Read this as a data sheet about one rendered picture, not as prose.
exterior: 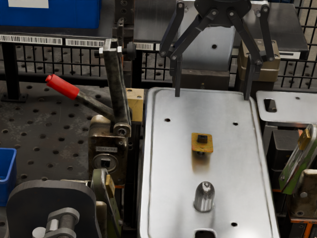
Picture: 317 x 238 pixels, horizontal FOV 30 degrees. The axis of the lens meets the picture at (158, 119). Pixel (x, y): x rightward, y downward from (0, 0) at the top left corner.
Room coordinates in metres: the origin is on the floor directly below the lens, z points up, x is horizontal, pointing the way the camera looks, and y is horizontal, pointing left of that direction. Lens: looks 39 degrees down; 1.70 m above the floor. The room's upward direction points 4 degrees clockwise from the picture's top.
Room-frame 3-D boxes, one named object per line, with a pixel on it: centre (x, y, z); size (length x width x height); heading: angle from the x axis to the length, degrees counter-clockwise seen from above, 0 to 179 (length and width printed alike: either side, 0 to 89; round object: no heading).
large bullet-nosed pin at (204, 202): (0.67, -0.08, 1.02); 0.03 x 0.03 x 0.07
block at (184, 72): (1.06, -0.09, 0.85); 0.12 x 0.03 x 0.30; 91
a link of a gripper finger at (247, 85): (0.79, -0.14, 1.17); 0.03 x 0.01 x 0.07; 1
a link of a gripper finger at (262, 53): (0.79, -0.16, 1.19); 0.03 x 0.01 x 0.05; 91
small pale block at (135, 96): (0.87, 0.05, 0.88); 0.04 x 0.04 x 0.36; 1
